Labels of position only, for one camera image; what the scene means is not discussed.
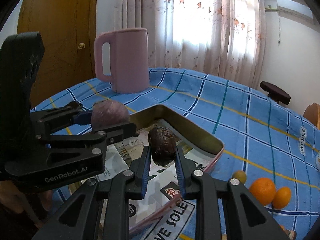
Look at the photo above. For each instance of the white air conditioner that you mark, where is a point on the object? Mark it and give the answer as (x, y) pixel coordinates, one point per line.
(292, 9)

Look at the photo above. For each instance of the sheer floral curtain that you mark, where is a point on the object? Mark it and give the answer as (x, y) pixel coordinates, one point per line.
(225, 38)

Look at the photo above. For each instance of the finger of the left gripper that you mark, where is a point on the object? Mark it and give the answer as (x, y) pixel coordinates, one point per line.
(117, 133)
(49, 121)

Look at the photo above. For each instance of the brass door knob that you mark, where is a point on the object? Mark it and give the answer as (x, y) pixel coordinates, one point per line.
(81, 45)

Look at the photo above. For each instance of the small green-brown fruit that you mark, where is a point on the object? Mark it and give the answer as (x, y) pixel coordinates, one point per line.
(240, 175)

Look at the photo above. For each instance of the small dark fruit piece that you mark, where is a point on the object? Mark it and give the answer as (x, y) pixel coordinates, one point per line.
(291, 234)

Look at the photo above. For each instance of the pink metal tin box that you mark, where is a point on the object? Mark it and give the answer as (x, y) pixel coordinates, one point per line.
(162, 194)

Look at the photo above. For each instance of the pink plastic pitcher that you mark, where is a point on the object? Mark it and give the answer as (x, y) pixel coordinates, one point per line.
(129, 62)

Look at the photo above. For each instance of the blue plaid tablecloth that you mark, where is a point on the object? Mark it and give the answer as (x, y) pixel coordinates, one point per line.
(261, 137)

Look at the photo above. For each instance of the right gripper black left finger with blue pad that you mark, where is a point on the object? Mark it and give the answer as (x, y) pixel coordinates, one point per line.
(79, 216)

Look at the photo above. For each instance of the orange wooden chair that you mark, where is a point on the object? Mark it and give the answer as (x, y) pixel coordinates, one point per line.
(312, 113)

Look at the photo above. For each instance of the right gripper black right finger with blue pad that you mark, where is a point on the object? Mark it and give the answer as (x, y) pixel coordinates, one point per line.
(245, 217)

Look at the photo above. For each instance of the dark brown wrinkled fruit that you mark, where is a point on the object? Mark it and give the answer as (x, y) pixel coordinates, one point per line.
(162, 145)

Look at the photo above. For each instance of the wooden door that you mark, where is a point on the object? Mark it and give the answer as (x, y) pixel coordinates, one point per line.
(63, 24)

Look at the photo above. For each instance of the purple round fruit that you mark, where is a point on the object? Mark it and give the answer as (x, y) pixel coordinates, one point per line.
(108, 113)

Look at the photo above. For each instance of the dark round stool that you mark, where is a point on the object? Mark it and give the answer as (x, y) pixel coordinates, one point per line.
(275, 93)

